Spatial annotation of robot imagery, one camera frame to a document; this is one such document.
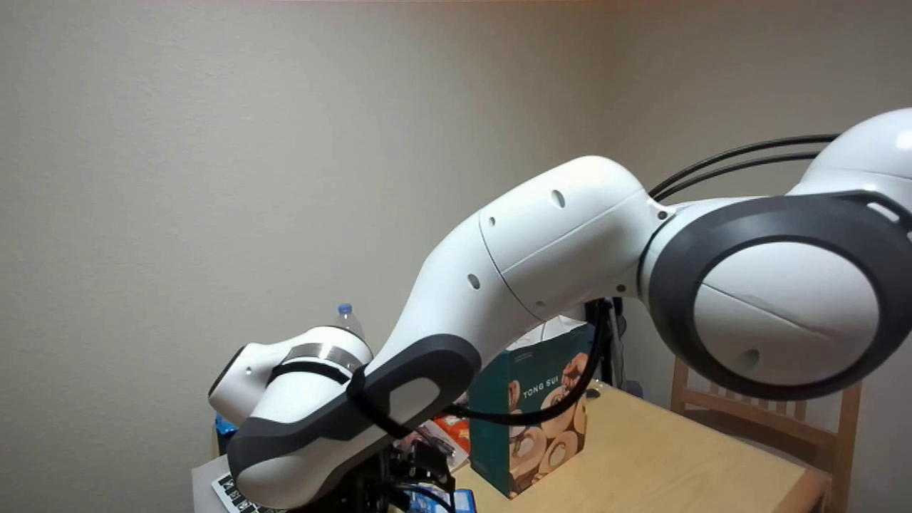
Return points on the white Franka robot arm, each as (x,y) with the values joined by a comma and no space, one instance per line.
(551,247)

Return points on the blue tissue box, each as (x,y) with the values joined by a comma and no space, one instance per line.
(223,432)

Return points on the blue KitKat packet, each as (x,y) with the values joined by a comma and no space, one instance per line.
(445,499)

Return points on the white keyboard with dark keys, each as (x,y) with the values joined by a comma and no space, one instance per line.
(229,495)

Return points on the red snack packet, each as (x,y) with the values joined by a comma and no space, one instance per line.
(452,437)

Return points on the wooden chair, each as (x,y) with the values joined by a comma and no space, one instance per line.
(752,430)

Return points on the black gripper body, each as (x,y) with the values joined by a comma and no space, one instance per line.
(414,471)

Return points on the clear water bottle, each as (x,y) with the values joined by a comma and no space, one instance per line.
(347,318)

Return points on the colourful cardboard box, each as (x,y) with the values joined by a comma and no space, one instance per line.
(532,417)

